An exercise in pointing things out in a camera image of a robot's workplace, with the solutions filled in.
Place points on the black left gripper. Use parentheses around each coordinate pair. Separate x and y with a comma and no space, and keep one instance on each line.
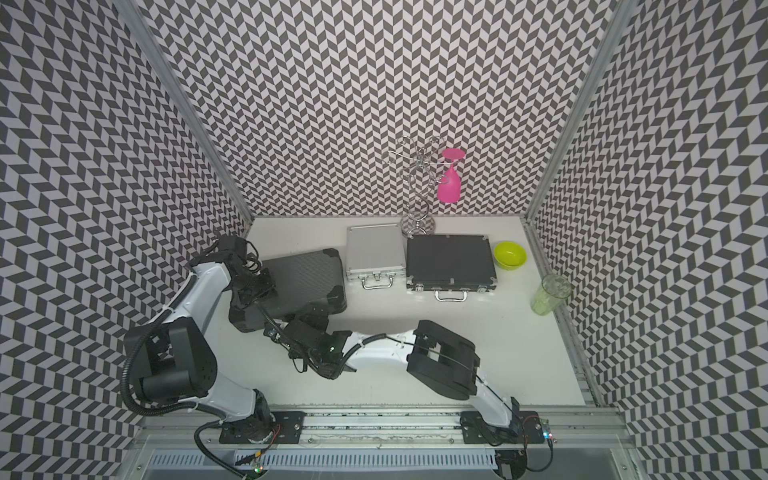
(269,285)

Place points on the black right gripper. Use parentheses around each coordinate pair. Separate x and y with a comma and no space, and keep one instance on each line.
(320,319)

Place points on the large black poker case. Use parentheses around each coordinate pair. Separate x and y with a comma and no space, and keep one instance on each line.
(313,279)

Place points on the small silver poker case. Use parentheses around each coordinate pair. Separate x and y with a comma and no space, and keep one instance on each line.
(375,256)

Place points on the black carbon poker case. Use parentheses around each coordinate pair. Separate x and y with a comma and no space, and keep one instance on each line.
(451,266)

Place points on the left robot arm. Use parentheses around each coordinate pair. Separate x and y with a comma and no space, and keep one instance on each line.
(169,365)

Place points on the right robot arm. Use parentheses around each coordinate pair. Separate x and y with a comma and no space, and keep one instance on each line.
(439,358)

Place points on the pink wine glass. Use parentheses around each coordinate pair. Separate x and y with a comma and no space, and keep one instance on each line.
(449,187)

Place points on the lime green bowl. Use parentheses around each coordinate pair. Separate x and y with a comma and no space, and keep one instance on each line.
(509,255)

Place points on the green translucent cup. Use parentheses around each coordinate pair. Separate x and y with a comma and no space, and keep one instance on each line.
(553,291)

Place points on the chrome wire glass rack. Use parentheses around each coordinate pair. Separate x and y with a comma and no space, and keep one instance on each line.
(420,160)

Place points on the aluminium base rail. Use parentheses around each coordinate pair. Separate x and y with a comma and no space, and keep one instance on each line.
(376,427)

